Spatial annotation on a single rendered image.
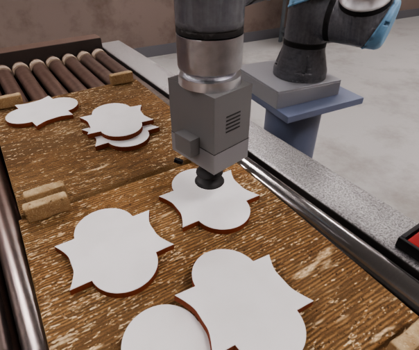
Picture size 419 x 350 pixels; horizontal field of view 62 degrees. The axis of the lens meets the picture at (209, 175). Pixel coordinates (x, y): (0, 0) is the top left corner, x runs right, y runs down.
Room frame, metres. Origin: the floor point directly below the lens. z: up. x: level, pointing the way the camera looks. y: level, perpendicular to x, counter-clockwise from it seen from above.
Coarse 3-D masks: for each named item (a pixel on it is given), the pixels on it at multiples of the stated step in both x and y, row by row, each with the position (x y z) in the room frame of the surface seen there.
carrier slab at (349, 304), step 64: (128, 192) 0.42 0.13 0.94; (256, 192) 0.42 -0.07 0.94; (64, 256) 0.30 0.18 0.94; (192, 256) 0.30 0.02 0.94; (256, 256) 0.30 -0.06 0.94; (320, 256) 0.30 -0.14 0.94; (64, 320) 0.21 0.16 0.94; (128, 320) 0.21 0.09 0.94; (320, 320) 0.21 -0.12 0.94; (384, 320) 0.21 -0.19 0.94
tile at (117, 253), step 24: (96, 216) 0.36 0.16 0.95; (120, 216) 0.36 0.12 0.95; (144, 216) 0.36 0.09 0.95; (72, 240) 0.31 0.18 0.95; (96, 240) 0.31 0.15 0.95; (120, 240) 0.31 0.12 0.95; (144, 240) 0.31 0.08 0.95; (72, 264) 0.28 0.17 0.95; (96, 264) 0.28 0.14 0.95; (120, 264) 0.28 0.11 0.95; (144, 264) 0.28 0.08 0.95; (72, 288) 0.24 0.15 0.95; (96, 288) 0.24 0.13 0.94; (120, 288) 0.24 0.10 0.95; (144, 288) 0.25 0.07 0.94
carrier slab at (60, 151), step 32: (64, 96) 0.79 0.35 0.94; (96, 96) 0.79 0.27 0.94; (128, 96) 0.79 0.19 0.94; (0, 128) 0.63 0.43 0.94; (32, 128) 0.63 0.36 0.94; (64, 128) 0.63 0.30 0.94; (160, 128) 0.63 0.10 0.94; (32, 160) 0.51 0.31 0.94; (64, 160) 0.51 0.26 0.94; (96, 160) 0.51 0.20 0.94; (128, 160) 0.51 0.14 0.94; (160, 160) 0.51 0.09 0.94; (96, 192) 0.43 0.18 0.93
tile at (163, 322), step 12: (144, 312) 0.21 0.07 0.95; (156, 312) 0.21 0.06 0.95; (168, 312) 0.21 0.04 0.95; (180, 312) 0.21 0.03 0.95; (132, 324) 0.20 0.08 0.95; (144, 324) 0.20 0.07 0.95; (156, 324) 0.20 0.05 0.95; (168, 324) 0.20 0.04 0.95; (180, 324) 0.20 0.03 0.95; (192, 324) 0.20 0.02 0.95; (132, 336) 0.18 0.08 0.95; (144, 336) 0.18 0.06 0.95; (156, 336) 0.18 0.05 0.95; (168, 336) 0.18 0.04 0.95; (180, 336) 0.18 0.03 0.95; (192, 336) 0.18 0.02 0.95; (204, 336) 0.18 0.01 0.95; (132, 348) 0.17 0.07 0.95; (144, 348) 0.17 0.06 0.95; (156, 348) 0.17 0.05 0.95; (168, 348) 0.17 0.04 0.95; (180, 348) 0.17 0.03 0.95; (192, 348) 0.17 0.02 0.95; (204, 348) 0.17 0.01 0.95
